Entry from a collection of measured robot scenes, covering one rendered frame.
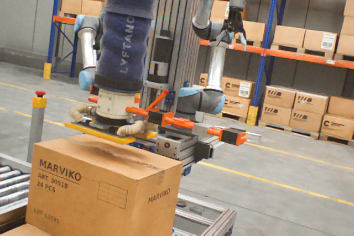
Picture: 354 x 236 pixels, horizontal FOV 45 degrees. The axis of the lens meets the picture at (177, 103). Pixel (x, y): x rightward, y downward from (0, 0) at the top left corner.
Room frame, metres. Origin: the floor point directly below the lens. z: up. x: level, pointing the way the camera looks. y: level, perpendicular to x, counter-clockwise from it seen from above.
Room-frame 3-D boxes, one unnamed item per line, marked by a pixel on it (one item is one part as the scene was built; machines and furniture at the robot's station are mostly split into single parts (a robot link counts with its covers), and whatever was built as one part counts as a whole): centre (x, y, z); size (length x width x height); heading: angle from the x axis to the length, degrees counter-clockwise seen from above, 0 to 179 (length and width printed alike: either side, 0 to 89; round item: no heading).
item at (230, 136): (1.70, -0.24, 1.18); 0.08 x 0.07 x 0.05; 62
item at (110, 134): (1.90, 0.33, 1.07); 0.34 x 0.10 x 0.05; 62
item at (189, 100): (2.41, -0.06, 1.20); 0.13 x 0.12 x 0.14; 94
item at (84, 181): (1.99, 0.28, 0.74); 0.60 x 0.40 x 0.40; 63
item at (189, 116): (2.41, -0.06, 1.09); 0.15 x 0.15 x 0.10
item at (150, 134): (2.07, 0.24, 1.07); 0.34 x 0.10 x 0.05; 62
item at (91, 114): (1.99, 0.29, 1.11); 0.34 x 0.25 x 0.06; 62
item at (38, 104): (2.84, 0.92, 0.50); 0.07 x 0.07 x 1.00; 65
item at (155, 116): (1.87, 0.06, 1.18); 0.10 x 0.08 x 0.06; 152
